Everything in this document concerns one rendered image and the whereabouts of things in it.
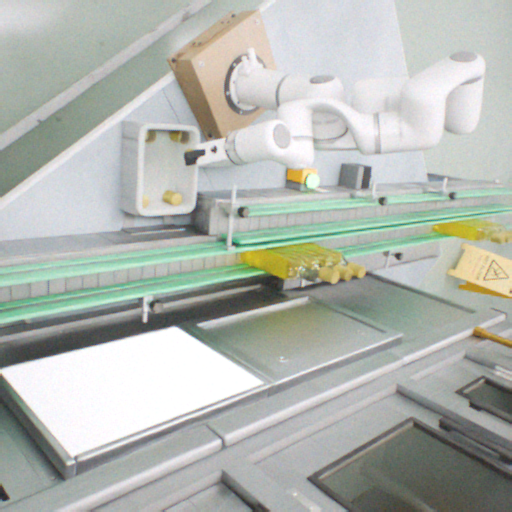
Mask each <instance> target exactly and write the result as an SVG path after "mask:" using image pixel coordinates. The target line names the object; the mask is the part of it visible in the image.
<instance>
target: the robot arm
mask: <svg viewBox="0 0 512 512"><path fill-rule="evenodd" d="M248 53H249V54H248V57H249V60H246V57H242V62H240V63H239V64H238V65H237V67H236V69H235V70H234V72H233V74H232V77H231V81H230V93H231V97H232V100H233V102H234V104H235V105H236V106H237V107H238V108H240V109H243V110H250V109H253V108H254V107H256V106H257V107H261V108H266V109H270V110H274V111H277V114H276V118H277V120H270V121H267V122H262V123H259V124H255V125H252V126H248V127H244V128H241V129H237V130H234V131H231V133H230V134H229V135H228V136H226V138H223V139H218V140H214V141H210V142H205V143H201V144H198V145H197V146H196V147H195V148H196V149H195V151H191V152H186V153H184V161H185V165H186V166H188V165H193V164H197V165H198V166H201V167H206V168H209V166H229V165H233V164H237V165H243V164H248V163H253V162H258V161H262V160H268V159H269V160H272V161H275V162H278V163H280V164H282V165H286V166H288V168H289V169H291V170H304V169H307V168H309V166H310V165H311V164H312V163H313V160H314V149H316V151H323V152H334V151H345V150H359V152H360V153H361V154H362V155H364V156H370V155H381V154H393V152H405V151H416V150H426V149H430V148H433V147H435V146H436V145H437V144H438V143H439V141H441V139H442V135H443V130H444V129H445V130H446V131H448V132H450V133H453V134H458V135H459V134H467V133H470V132H472V131H473V130H474V129H475V128H476V126H477V124H478V120H479V116H480V111H481V101H482V88H483V79H485V71H486V63H485V60H484V58H482V56H481V55H479V54H478V53H476V52H472V51H459V52H455V53H452V54H449V55H448V56H446V58H444V59H442V60H440V61H439V62H437V63H435V64H433V65H431V66H430V67H428V68H426V69H424V70H423V71H421V73H418V74H417V75H409V76H394V77H378V78H367V79H362V80H359V81H357V82H356V83H355V85H354V86H352V89H351V107H349V106H348V105H346V104H345V93H344V88H343V85H342V82H341V80H340V79H339V78H338V77H335V76H333V75H301V74H293V73H287V72H280V71H274V70H268V69H262V64H260V63H258V62H257V60H256V58H255V53H254V48H253V47H251V48H248ZM346 125H347V127H346ZM198 157H199V159H198Z"/></svg>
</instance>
